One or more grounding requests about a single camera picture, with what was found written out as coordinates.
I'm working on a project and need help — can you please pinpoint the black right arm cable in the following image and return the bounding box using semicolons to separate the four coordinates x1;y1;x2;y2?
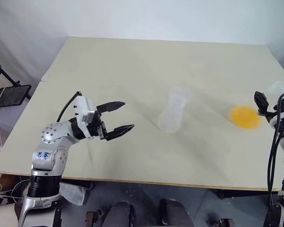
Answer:
266;91;284;208

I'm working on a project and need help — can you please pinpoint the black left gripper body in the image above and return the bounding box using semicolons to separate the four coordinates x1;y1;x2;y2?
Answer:
86;110;109;141

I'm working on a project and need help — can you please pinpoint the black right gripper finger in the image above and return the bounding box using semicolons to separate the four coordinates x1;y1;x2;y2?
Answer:
254;90;269;116

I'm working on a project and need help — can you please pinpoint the white crumpled cloth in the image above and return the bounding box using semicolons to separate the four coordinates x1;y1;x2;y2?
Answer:
59;183;86;206

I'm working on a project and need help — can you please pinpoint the black tablet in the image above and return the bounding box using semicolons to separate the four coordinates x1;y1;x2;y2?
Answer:
0;85;32;109

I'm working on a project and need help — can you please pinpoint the clear plastic cup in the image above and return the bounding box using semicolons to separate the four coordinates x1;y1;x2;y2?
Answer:
268;80;284;96
157;86;193;133

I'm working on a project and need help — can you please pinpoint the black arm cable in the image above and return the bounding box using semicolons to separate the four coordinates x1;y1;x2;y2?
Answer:
56;90;83;123
266;91;284;208

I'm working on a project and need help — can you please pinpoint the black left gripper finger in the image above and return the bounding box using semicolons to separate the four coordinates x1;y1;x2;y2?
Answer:
96;101;126;115
105;123;135;142

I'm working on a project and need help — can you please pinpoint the dark rounded shape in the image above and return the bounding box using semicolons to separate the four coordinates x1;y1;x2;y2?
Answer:
104;200;134;227
159;198;194;227

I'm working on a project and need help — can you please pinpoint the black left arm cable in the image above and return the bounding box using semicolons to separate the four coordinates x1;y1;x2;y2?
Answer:
56;90;83;123

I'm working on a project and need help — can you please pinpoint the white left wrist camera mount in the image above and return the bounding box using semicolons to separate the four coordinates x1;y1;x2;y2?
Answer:
73;95;97;139

